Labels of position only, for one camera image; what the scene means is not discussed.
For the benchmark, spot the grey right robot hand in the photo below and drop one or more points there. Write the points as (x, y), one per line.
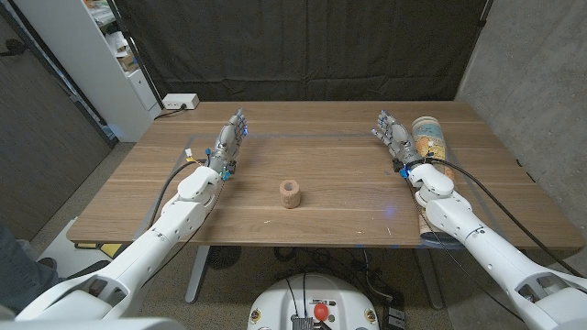
(399, 137)

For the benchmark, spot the person's leg in jeans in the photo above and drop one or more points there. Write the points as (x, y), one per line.
(18, 270)

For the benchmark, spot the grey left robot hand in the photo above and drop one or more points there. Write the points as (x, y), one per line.
(229, 137)

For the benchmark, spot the small cardboard box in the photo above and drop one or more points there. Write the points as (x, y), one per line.
(127, 62)

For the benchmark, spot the grey table leg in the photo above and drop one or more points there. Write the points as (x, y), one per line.
(197, 275)
(431, 279)

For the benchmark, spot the red emergency stop button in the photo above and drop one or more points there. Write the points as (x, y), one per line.
(321, 311)

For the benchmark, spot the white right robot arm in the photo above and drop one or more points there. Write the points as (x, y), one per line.
(458, 215)

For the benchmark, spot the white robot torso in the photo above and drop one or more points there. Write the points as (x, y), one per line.
(284, 302)

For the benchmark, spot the printed map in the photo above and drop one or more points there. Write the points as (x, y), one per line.
(428, 133)

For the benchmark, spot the black round floor object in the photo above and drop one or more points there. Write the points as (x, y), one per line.
(223, 256)

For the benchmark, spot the black backdrop stand pole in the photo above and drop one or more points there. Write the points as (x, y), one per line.
(137, 59)

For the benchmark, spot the tan tape roll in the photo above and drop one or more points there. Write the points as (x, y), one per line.
(290, 194)

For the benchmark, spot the white shelf cabinet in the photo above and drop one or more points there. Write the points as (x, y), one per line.
(87, 59)

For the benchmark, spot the black floor power strip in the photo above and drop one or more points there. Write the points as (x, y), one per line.
(394, 316)

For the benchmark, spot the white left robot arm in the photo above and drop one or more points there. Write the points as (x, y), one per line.
(174, 220)

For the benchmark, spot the white power strip box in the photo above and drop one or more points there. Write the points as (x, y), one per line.
(180, 101)

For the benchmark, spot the black backdrop curtain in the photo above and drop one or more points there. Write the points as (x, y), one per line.
(302, 46)

